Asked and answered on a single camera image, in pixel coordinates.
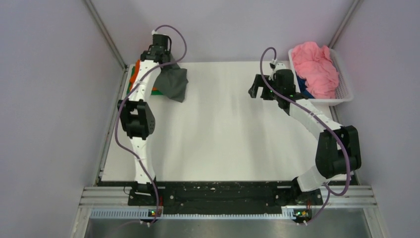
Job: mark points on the blue t-shirt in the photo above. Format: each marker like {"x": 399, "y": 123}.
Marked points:
{"x": 303, "y": 88}

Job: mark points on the folded green t-shirt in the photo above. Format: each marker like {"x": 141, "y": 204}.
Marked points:
{"x": 157, "y": 92}

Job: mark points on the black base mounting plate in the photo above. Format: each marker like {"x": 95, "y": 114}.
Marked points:
{"x": 216, "y": 198}

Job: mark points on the folded orange t-shirt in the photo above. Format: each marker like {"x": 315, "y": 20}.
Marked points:
{"x": 144, "y": 74}

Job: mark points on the white plastic basket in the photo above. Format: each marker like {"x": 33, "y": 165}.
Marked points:
{"x": 343, "y": 91}

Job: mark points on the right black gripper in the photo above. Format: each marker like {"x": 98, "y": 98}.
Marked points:
{"x": 259, "y": 83}

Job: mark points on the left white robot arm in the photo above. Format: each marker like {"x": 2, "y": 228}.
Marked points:
{"x": 136, "y": 116}

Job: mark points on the white slotted cable duct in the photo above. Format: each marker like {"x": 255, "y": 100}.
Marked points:
{"x": 147, "y": 214}

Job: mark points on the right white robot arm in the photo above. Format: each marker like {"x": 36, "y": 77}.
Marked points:
{"x": 338, "y": 148}

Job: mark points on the pink t-shirt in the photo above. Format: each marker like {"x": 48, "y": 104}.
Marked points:
{"x": 313, "y": 64}

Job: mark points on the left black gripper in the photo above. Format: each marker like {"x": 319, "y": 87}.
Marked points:
{"x": 167, "y": 52}

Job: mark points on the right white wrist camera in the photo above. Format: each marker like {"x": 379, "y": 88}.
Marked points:
{"x": 276, "y": 65}

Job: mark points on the dark grey t-shirt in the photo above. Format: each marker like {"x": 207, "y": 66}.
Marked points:
{"x": 172, "y": 82}

